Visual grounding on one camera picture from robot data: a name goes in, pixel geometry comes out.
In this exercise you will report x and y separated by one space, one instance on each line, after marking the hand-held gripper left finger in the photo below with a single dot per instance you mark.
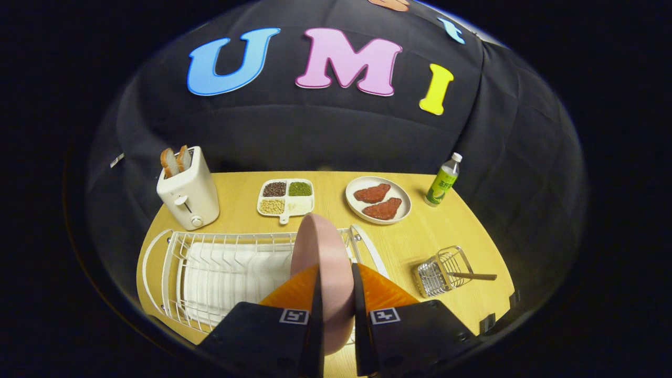
257 336

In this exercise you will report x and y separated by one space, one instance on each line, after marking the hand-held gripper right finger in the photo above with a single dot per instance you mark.
415 336

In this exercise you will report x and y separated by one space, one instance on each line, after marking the pink plate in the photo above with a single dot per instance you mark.
325 262

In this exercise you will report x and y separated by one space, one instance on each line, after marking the white round plate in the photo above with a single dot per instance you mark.
354 207

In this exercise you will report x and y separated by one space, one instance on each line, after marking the red meat piece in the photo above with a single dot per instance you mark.
383 209
373 193

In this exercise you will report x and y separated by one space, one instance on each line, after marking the white divided grain tray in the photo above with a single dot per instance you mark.
286 202

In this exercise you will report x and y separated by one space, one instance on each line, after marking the green label drink bottle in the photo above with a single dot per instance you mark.
441 184

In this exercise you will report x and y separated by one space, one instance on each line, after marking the white toaster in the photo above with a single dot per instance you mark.
189 197

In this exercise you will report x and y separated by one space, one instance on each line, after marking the toast bread slice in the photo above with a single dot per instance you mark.
184 158
169 163

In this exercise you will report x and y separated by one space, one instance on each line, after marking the black backdrop cloth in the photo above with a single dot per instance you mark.
325 136

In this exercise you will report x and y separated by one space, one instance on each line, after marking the white cloth clip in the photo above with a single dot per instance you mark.
116 160

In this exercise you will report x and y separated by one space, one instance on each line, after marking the black table edge bracket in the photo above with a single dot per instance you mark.
488 323
515 300

